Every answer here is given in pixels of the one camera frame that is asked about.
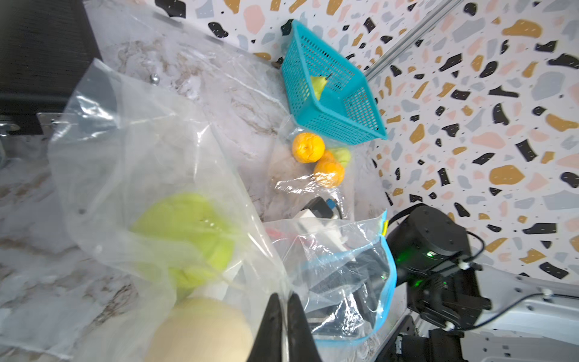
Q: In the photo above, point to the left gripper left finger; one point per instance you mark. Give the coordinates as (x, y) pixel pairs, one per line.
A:
(269, 343)

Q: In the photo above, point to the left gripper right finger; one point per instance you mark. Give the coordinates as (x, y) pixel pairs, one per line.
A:
(301, 344)

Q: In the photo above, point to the beige round fruit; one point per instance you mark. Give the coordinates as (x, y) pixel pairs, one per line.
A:
(202, 329)

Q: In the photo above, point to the clear blue zip-top bag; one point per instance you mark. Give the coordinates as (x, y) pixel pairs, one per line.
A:
(146, 188)

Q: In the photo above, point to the green apple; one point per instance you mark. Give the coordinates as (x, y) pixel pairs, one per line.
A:
(190, 220)

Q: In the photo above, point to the green pear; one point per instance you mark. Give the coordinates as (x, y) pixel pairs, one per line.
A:
(318, 84)

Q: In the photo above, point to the clear red zip-top bag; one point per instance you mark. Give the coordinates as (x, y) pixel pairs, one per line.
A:
(306, 167)

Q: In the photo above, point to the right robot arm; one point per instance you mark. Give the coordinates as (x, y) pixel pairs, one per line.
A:
(460, 310)

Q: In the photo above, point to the orange fruit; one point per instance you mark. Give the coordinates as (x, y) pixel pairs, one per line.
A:
(328, 172)

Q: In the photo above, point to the green lime fruit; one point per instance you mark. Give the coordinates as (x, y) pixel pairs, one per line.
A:
(342, 155)

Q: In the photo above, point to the yellow lemon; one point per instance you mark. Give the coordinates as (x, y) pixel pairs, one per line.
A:
(308, 148)

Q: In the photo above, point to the teal plastic basket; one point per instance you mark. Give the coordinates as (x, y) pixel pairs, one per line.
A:
(347, 111)

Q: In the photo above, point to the silver small bell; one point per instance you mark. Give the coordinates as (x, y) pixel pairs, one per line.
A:
(154, 79)

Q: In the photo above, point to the black briefcase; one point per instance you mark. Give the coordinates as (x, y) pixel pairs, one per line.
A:
(46, 47)

